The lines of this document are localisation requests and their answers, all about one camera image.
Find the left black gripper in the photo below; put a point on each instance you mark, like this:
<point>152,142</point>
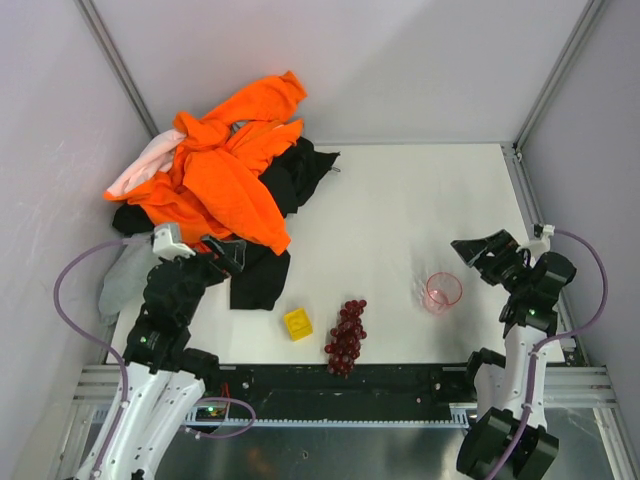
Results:
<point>209,261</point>

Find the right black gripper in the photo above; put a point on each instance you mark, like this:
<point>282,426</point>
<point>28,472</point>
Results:
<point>501,257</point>

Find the black cloth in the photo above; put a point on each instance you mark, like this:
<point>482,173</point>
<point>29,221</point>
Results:
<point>291,180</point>

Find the orange hoodie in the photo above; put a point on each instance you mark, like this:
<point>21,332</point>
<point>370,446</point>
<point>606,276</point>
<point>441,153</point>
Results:
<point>213,186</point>

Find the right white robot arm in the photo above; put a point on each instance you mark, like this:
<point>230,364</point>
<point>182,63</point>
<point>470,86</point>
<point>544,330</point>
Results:
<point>510,437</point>

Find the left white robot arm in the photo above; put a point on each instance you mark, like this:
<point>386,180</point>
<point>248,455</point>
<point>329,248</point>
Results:
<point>161,377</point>

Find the grey cloth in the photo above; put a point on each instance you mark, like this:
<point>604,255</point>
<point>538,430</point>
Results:
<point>125,280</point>

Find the pink cloth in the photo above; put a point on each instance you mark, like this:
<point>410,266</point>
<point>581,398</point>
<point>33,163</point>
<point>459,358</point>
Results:
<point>157,156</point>

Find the clear pink plastic cup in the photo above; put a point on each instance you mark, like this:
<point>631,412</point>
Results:
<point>442,291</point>

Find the yellow toy block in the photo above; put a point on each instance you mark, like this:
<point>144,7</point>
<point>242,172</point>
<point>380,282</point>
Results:
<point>298,324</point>

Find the red grape bunch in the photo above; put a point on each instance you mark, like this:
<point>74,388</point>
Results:
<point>344,346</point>

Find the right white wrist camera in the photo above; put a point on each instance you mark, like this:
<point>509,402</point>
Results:
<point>541,241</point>

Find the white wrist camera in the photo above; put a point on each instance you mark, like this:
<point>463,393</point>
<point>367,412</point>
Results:
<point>541,241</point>
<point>167,242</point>

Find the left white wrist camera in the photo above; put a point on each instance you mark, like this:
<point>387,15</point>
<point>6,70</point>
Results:
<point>167,242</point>

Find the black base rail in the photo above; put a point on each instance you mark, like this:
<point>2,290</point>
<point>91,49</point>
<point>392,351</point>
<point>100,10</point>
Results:
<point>386,393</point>

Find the white cable duct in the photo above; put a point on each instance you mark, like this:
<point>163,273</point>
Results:
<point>458,418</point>

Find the left aluminium frame post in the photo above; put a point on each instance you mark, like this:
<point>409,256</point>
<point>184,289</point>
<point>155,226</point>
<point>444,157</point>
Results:
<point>103,38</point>

